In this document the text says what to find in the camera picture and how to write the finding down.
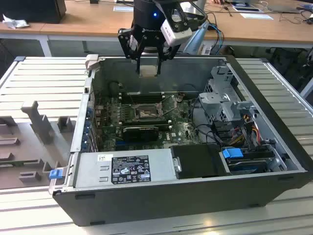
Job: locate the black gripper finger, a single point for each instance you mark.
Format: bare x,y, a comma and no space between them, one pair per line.
168,52
127,41

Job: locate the silver CPU plate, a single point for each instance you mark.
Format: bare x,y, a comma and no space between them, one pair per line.
148,71

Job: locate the black RAM slot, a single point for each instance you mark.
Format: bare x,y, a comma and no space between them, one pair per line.
146,120
146,94

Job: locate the CPU socket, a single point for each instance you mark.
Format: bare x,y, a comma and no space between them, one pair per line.
146,112

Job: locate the white paper sheet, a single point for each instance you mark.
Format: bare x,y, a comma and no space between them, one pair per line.
122,8
256,16

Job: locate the pale blue teach pendant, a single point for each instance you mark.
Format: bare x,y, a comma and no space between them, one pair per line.
199,34

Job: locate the wooden desk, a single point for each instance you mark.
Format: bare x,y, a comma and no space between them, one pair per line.
85,22

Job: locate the silver metal drive cage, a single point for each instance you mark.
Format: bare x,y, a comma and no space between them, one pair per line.
215,100

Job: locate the green motherboard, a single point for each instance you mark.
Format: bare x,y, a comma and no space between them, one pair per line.
181,127

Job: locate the black graphics card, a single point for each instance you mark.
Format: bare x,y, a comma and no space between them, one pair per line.
139,134

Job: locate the black box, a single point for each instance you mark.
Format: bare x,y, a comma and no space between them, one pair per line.
31,11

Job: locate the crumpled white paper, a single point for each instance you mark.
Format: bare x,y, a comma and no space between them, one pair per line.
14,23

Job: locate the black chair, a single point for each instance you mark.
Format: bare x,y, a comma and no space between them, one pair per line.
286,66

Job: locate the hard disk in blue carrier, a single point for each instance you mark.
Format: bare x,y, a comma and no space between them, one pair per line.
232,153

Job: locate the silver power supply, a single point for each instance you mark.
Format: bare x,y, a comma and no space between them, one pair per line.
88,169

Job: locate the grey parts rack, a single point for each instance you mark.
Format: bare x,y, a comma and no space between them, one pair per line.
31,137

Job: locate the black PC case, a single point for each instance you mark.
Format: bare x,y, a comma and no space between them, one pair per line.
171,203

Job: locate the blue case latch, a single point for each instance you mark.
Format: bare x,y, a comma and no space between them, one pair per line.
55,175

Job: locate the green RAM stick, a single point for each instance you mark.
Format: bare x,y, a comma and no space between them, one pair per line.
17,162

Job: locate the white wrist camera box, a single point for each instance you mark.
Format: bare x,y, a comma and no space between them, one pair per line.
174,36

